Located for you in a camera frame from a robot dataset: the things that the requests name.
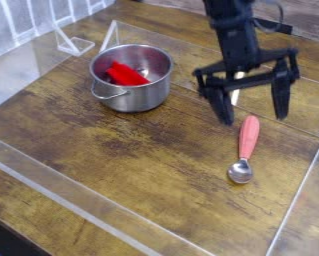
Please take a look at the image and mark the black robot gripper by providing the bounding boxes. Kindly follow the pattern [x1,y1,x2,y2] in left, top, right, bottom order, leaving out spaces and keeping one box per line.
[193,23,299,126]

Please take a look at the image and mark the pink handled metal spoon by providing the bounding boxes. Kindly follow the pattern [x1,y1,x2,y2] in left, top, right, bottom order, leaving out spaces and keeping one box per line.
[227,115,260,184]

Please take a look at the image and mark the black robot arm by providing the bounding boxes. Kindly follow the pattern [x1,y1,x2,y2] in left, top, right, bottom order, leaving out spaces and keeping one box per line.
[192,0,299,125]

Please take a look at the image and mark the black strip on table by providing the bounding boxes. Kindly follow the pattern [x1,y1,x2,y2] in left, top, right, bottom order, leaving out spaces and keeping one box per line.
[204,6,294,36]

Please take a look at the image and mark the small silver metal pot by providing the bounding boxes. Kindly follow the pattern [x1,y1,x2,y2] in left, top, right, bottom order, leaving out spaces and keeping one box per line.
[89,44,173,112]

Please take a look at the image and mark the red object in pot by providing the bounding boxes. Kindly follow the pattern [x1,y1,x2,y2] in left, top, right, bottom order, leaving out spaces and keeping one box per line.
[105,61,149,86]

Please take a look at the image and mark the clear acrylic barrier front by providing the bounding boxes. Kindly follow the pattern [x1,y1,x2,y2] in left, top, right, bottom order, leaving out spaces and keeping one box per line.
[0,140,215,256]

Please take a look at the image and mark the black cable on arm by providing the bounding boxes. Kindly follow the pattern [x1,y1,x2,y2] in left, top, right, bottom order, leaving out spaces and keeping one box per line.
[251,0,284,34]

